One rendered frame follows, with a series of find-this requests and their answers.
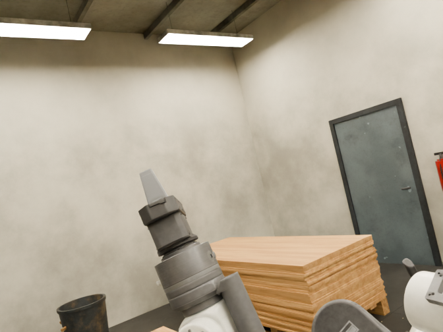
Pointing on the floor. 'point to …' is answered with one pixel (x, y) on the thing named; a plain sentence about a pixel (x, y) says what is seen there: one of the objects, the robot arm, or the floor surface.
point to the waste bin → (84, 314)
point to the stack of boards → (303, 275)
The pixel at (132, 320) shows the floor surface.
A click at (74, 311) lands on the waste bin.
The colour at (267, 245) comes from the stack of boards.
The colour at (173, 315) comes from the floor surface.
